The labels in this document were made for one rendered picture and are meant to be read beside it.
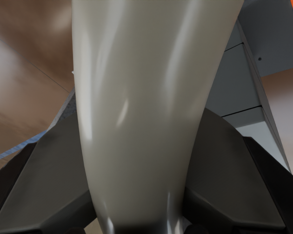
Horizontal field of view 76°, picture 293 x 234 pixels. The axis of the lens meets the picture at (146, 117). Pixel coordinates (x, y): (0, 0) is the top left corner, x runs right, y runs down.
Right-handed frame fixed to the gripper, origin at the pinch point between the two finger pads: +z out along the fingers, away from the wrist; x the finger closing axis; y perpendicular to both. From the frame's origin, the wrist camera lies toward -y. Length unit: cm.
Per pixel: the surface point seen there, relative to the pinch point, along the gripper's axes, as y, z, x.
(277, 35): 14, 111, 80
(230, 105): 25, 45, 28
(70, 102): 56, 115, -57
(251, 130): 28, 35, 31
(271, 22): 6, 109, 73
